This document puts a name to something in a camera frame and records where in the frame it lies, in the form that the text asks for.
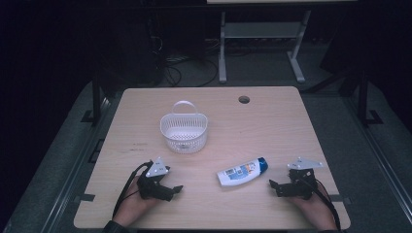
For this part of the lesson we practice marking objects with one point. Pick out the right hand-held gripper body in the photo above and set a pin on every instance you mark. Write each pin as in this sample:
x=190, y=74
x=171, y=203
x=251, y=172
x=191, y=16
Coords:
x=299, y=184

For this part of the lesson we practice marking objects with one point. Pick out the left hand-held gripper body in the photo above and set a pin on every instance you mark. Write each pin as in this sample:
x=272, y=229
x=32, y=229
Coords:
x=154, y=189

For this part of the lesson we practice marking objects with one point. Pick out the white bottle with blue cap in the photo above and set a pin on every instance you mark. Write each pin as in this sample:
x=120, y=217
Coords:
x=241, y=172

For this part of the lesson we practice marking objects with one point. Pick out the white plastic basket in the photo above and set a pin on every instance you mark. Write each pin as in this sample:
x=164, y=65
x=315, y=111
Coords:
x=184, y=131

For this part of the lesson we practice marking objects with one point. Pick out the person's left hand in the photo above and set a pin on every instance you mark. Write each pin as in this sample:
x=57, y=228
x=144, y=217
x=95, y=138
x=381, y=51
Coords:
x=132, y=207

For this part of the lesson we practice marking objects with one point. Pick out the person's right hand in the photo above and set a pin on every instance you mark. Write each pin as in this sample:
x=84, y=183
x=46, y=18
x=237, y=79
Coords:
x=315, y=212

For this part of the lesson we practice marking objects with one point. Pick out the black tape strip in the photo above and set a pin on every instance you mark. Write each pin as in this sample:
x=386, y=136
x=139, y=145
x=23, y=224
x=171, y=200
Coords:
x=336, y=198
x=85, y=197

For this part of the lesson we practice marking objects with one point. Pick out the grey metal stand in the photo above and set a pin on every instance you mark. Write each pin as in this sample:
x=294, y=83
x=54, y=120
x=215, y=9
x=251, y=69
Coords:
x=259, y=30

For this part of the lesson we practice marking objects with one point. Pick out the black upright post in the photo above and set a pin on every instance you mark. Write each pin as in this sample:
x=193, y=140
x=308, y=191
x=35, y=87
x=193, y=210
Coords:
x=363, y=97
x=96, y=97

